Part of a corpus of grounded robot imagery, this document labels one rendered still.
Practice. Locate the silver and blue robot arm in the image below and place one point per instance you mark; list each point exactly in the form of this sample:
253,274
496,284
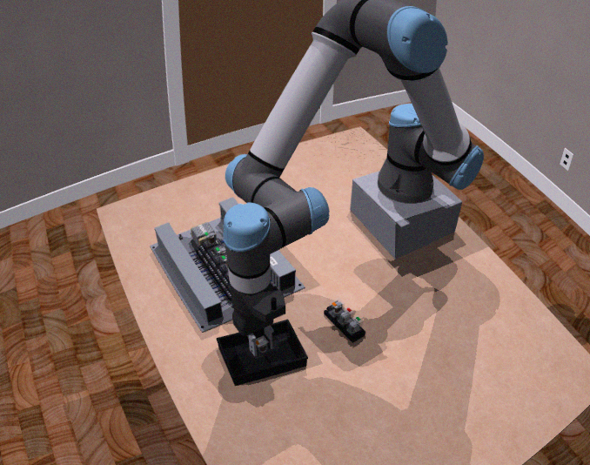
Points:
409,40

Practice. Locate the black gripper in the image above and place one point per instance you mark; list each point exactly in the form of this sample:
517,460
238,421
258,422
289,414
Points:
254,306

